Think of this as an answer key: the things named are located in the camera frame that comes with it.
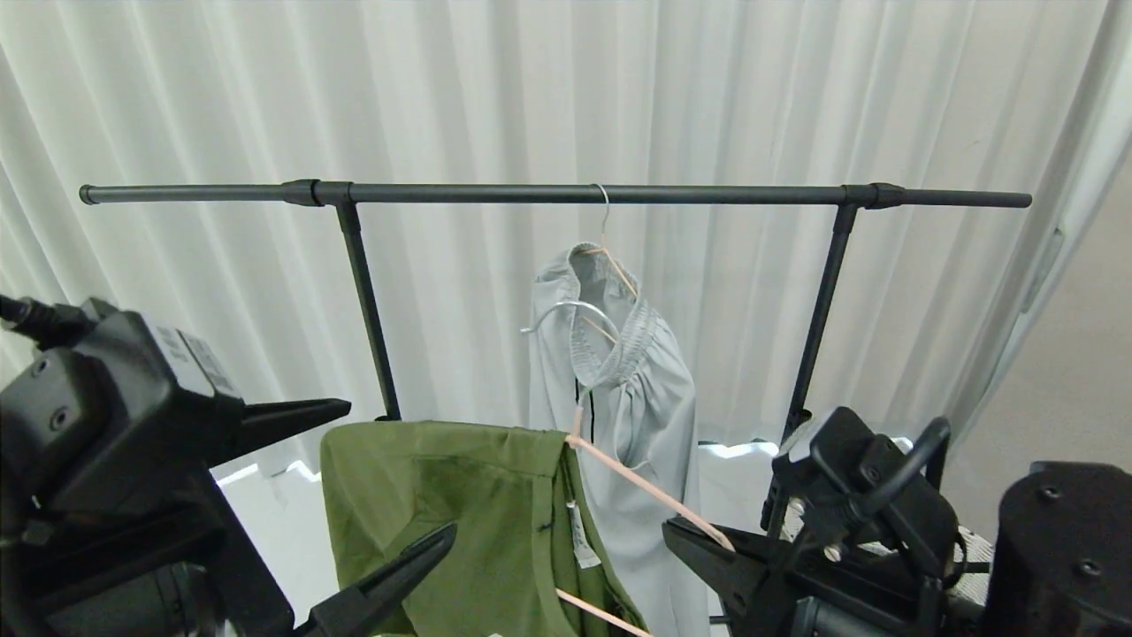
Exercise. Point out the white curtain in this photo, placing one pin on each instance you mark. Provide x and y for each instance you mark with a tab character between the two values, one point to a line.
265	88

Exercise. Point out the white laundry basket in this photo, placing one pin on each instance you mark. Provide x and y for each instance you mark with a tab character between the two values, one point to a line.
973	544

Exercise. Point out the pale grey shorts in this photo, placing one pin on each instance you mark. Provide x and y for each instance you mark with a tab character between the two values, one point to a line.
646	416

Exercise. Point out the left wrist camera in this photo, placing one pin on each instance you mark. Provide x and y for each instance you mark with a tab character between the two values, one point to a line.
106	398

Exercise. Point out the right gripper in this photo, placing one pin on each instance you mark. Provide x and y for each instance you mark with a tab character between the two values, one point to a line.
849	619

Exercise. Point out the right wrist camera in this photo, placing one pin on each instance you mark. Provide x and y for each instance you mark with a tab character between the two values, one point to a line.
827	451

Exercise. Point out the black clothes rack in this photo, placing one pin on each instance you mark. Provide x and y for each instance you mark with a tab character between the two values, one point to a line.
531	192

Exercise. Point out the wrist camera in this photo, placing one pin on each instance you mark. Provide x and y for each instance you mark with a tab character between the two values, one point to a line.
827	451
106	398

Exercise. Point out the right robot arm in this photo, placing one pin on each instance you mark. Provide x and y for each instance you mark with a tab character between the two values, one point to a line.
1061	548

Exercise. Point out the pink clothes hanger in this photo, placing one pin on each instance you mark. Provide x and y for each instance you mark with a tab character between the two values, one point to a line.
654	495
619	274

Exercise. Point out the green garment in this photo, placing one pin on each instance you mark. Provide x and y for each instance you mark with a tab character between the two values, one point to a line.
424	513

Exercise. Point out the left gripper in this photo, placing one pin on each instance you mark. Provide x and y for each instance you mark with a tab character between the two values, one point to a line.
133	584

